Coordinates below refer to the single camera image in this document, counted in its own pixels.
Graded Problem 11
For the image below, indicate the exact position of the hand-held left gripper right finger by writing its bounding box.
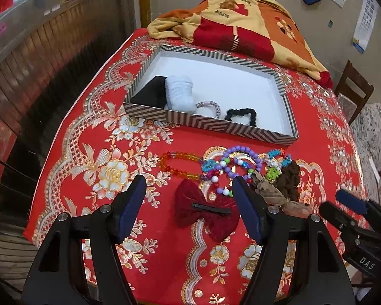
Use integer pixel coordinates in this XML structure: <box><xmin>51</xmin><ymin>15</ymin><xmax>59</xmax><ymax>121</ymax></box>
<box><xmin>232</xmin><ymin>176</ymin><xmax>354</xmax><ymax>305</ymax></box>

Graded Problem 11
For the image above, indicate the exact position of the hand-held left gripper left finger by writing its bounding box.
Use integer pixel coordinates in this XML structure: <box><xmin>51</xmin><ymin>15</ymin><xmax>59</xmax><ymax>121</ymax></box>
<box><xmin>22</xmin><ymin>175</ymin><xmax>147</xmax><ymax>305</ymax></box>

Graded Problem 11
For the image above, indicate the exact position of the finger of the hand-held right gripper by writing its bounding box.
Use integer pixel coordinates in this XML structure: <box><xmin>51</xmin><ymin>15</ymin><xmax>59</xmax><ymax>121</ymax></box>
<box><xmin>319</xmin><ymin>201</ymin><xmax>369</xmax><ymax>239</ymax></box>
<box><xmin>336</xmin><ymin>190</ymin><xmax>381</xmax><ymax>226</ymax></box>

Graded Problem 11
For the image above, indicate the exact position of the red bow hair clip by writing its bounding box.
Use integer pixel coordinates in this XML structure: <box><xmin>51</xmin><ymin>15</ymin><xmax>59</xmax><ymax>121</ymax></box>
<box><xmin>173</xmin><ymin>179</ymin><xmax>241</xmax><ymax>243</ymax></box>

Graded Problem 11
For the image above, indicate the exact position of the striped cardboard box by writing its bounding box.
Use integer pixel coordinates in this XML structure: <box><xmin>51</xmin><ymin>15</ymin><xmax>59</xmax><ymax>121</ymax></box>
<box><xmin>123</xmin><ymin>44</ymin><xmax>299</xmax><ymax>145</ymax></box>

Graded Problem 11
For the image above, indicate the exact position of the white paper sheet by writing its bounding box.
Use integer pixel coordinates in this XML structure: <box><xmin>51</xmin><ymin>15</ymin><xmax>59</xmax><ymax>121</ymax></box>
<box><xmin>367</xmin><ymin>156</ymin><xmax>381</xmax><ymax>181</ymax></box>

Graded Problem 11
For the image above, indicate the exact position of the brown scrunchie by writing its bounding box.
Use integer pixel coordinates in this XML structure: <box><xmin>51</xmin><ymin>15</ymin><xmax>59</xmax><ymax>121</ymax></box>
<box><xmin>278</xmin><ymin>160</ymin><xmax>302</xmax><ymax>202</ymax></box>

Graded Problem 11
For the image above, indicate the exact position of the floral patterned cloth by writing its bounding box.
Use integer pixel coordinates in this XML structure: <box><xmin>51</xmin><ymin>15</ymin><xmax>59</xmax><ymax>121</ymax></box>
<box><xmin>351</xmin><ymin>103</ymin><xmax>381</xmax><ymax>204</ymax></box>

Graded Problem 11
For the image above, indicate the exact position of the red floral tablecloth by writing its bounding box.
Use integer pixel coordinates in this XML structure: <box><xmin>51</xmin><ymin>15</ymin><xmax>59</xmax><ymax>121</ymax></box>
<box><xmin>23</xmin><ymin>28</ymin><xmax>373</xmax><ymax>305</ymax></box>

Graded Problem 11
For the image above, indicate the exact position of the black scrunchie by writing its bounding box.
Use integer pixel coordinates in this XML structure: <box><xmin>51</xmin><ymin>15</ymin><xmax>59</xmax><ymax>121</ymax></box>
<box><xmin>225</xmin><ymin>107</ymin><xmax>258</xmax><ymax>126</ymax></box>

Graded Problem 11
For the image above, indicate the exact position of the black cloth pouch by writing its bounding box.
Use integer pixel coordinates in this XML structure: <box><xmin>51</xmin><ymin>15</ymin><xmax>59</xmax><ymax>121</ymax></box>
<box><xmin>135</xmin><ymin>75</ymin><xmax>169</xmax><ymax>109</ymax></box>

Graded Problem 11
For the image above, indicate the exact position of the dark wooden chair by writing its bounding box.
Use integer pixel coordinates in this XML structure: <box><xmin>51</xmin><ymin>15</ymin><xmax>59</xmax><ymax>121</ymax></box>
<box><xmin>334</xmin><ymin>60</ymin><xmax>374</xmax><ymax>124</ymax></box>

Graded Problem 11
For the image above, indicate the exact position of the white ribbed hair band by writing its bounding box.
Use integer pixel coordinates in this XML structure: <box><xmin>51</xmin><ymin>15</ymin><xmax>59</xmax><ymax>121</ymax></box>
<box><xmin>164</xmin><ymin>74</ymin><xmax>198</xmax><ymax>114</ymax></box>

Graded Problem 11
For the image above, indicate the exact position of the wooden slatted panel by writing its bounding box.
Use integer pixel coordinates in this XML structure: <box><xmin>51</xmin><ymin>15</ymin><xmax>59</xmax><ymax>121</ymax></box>
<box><xmin>0</xmin><ymin>0</ymin><xmax>137</xmax><ymax>197</ymax></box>

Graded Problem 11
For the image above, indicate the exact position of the red and yellow patterned blanket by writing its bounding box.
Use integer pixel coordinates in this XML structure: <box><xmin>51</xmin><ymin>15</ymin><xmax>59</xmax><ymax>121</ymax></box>
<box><xmin>147</xmin><ymin>0</ymin><xmax>334</xmax><ymax>89</ymax></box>

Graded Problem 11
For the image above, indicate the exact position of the brown patterned fabric hair tie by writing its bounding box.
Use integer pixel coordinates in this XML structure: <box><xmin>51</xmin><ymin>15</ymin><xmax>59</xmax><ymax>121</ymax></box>
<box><xmin>252</xmin><ymin>170</ymin><xmax>312</xmax><ymax>218</ymax></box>

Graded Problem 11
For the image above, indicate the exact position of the green flower bead bracelet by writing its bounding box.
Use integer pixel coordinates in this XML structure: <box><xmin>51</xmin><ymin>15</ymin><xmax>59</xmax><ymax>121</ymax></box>
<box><xmin>265</xmin><ymin>163</ymin><xmax>281</xmax><ymax>182</ymax></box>

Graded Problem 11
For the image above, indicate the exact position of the colourful mixed bead bracelet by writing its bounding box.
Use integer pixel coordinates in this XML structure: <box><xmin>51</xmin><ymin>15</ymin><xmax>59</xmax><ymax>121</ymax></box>
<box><xmin>201</xmin><ymin>158</ymin><xmax>234</xmax><ymax>196</ymax></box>

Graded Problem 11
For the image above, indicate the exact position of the orange crystal bead bracelet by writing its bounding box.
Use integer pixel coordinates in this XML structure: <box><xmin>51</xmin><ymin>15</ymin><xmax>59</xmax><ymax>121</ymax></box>
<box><xmin>159</xmin><ymin>151</ymin><xmax>207</xmax><ymax>180</ymax></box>

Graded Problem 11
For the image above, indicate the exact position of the purple bead bracelet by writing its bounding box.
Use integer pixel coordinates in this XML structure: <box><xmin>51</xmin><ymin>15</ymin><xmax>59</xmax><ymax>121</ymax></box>
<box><xmin>222</xmin><ymin>145</ymin><xmax>262</xmax><ymax>178</ymax></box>

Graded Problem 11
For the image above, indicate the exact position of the turquoise bead bracelet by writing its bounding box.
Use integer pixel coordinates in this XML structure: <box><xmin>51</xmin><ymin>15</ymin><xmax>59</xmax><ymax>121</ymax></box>
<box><xmin>263</xmin><ymin>149</ymin><xmax>292</xmax><ymax>169</ymax></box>

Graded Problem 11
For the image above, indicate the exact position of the wall calendar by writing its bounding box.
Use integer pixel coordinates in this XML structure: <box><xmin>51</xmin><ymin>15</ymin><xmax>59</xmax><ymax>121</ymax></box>
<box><xmin>352</xmin><ymin>0</ymin><xmax>379</xmax><ymax>54</ymax></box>

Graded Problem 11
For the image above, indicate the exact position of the golden door frame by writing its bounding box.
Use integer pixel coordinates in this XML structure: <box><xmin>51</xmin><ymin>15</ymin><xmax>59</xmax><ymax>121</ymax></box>
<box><xmin>138</xmin><ymin>0</ymin><xmax>153</xmax><ymax>29</ymax></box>

